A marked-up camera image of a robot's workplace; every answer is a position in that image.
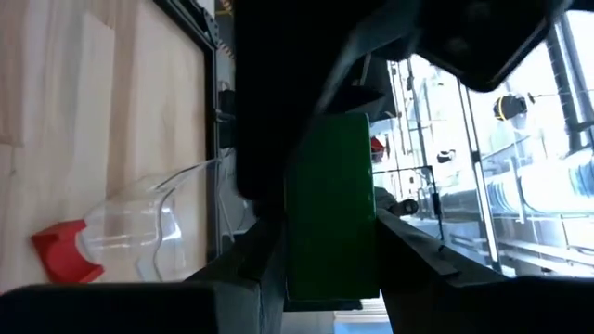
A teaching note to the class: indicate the black metal table frame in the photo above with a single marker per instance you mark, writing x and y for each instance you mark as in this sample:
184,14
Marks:
211,139

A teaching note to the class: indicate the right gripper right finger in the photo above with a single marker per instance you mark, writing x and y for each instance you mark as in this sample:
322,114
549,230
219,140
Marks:
417,278

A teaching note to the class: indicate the red arch block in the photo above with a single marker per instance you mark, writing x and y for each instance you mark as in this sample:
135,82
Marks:
60,255

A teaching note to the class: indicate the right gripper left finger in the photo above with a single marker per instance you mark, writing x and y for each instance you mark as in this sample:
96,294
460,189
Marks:
267,260

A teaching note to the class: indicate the clear plastic bin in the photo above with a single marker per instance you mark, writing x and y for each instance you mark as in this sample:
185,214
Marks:
134,218

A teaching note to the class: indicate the green rectangular block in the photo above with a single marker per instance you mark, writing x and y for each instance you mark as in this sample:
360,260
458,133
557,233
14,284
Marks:
329,209

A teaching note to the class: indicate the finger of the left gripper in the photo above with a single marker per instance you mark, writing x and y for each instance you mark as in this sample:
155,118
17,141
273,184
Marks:
352,99
269,93

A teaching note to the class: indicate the black round ceiling fixture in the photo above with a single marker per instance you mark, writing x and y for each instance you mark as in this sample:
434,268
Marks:
509,106

